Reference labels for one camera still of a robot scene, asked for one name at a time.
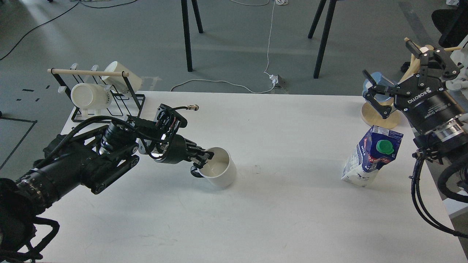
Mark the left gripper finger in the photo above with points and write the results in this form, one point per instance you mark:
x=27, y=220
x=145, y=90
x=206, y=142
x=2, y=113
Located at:
x=199, y=160
x=193, y=149

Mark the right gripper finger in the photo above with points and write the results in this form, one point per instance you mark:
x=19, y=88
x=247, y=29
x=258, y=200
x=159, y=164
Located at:
x=376, y=88
x=429, y=61

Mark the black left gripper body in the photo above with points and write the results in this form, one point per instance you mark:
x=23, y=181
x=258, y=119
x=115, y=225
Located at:
x=165, y=145

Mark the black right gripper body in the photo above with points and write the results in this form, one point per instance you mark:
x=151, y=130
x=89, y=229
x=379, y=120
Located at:
x=430, y=109

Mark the white mug black handle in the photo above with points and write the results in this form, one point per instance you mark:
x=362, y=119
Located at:
x=220, y=170

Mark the blue white milk carton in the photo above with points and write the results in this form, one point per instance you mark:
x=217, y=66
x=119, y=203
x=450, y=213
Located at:
x=377, y=148

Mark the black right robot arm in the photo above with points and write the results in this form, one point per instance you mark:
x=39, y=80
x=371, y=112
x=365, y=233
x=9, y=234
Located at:
x=431, y=149

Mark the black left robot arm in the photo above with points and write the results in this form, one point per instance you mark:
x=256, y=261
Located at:
x=95, y=154

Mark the black office chair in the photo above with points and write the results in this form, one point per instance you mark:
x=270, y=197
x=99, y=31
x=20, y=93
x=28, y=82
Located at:
x=453, y=25

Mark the cream mug on rack back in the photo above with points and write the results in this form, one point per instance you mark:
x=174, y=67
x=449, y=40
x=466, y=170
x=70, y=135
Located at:
x=118, y=81

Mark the white mug on rack front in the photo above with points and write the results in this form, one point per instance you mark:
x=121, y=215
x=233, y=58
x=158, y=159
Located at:
x=91, y=96

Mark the white power adapter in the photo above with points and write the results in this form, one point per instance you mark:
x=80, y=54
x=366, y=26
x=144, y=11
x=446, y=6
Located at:
x=277, y=81

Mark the black table leg right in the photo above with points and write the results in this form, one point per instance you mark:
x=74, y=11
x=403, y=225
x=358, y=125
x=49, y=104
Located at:
x=325, y=33

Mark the black table leg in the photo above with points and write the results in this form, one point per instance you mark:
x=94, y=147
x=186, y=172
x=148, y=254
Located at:
x=185, y=22
x=325, y=33

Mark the black table leg left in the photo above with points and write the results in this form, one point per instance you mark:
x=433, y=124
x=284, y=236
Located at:
x=185, y=22

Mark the white chair frame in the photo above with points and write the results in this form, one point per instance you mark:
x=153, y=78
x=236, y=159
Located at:
x=460, y=83

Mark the black wire mug rack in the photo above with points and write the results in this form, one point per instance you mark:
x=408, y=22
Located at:
x=112, y=92

